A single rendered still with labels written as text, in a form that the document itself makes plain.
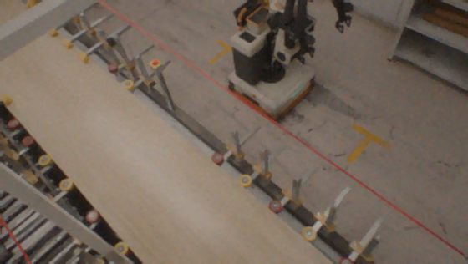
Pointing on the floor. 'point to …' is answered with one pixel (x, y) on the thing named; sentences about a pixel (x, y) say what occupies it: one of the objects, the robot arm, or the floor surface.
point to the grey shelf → (433, 44)
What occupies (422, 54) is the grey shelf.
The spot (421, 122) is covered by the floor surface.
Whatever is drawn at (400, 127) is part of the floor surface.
